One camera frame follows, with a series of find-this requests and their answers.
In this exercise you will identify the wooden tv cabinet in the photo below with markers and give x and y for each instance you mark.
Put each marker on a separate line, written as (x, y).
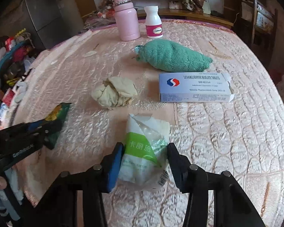
(106, 17)

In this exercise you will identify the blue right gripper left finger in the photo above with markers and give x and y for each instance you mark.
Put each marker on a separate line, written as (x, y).
(114, 164)

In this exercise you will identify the white pill bottle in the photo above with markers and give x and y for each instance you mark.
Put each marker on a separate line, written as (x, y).
(153, 22)

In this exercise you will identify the white green plastic bag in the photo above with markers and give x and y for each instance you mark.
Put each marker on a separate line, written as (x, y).
(144, 163)

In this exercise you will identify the pink thermos bottle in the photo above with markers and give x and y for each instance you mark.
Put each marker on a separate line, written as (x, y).
(126, 20)

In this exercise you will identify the pink quilted table cover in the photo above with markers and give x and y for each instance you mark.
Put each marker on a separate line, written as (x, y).
(244, 137)

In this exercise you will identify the grey refrigerator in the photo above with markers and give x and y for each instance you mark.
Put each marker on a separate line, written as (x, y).
(49, 22)

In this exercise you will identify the beige paper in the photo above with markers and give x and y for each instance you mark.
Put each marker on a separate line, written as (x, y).
(115, 92)

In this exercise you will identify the white medicine tablets box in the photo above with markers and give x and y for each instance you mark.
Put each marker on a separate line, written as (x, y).
(195, 87)

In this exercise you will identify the cluttered side shelf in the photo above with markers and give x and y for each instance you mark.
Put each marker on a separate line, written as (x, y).
(13, 52)

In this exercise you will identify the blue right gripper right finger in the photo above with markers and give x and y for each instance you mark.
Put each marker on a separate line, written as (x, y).
(179, 165)

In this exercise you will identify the dark green snack wrapper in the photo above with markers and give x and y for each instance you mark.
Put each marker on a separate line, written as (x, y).
(54, 124)

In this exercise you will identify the green knitted cloth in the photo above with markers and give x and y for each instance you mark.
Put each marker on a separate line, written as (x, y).
(170, 56)

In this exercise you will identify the wooden chair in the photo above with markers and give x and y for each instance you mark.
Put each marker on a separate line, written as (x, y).
(253, 22)

